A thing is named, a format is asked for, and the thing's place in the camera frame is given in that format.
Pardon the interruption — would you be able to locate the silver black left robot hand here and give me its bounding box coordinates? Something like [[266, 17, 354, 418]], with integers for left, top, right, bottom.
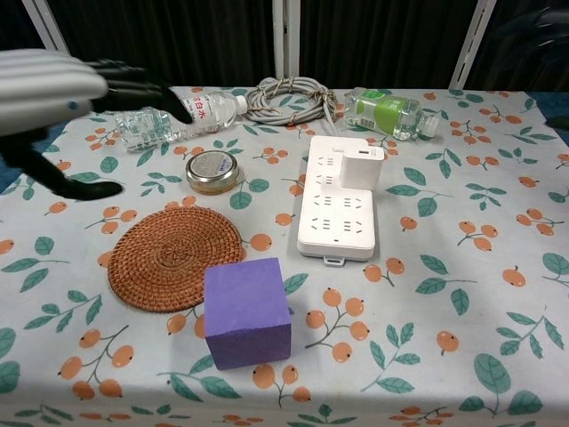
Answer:
[[0, 47, 196, 202]]

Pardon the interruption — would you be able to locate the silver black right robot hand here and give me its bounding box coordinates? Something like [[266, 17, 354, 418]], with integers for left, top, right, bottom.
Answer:
[[497, 4, 569, 50]]

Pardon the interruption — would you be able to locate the white cube charger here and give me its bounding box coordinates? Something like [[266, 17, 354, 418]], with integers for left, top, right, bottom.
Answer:
[[340, 148, 386, 192]]

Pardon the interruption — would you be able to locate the white power strip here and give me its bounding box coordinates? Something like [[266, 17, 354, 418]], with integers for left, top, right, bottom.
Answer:
[[296, 135, 386, 267]]

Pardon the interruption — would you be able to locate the black curtain panel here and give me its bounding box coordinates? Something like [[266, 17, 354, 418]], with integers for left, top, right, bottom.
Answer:
[[464, 0, 569, 93], [46, 0, 276, 88], [0, 0, 46, 51], [298, 0, 473, 90]]

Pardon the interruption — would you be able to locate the clear bottle with red label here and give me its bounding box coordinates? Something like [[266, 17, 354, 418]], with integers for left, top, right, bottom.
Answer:
[[114, 91, 248, 154]]

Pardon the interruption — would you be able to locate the round metal tin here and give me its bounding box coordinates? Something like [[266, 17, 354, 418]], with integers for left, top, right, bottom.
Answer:
[[185, 149, 241, 196]]

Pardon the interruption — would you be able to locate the clear bottle with green label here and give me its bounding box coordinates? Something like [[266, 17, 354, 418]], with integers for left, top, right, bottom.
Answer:
[[344, 87, 441, 141]]

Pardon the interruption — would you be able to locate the round woven rattan coaster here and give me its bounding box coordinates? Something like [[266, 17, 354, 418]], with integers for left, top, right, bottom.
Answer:
[[107, 205, 245, 314]]

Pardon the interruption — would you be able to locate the floral orange fruit tablecloth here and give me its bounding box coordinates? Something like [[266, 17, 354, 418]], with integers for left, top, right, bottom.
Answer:
[[0, 84, 569, 427]]

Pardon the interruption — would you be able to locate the purple foam block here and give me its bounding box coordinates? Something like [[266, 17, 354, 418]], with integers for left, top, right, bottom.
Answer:
[[203, 256, 293, 371]]

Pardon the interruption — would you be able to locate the white frame post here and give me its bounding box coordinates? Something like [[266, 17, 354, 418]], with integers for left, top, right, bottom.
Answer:
[[448, 0, 497, 90], [25, 0, 68, 51], [271, 0, 301, 88]]

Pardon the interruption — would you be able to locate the white cable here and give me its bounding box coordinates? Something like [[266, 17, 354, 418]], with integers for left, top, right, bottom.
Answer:
[[244, 76, 340, 135]]

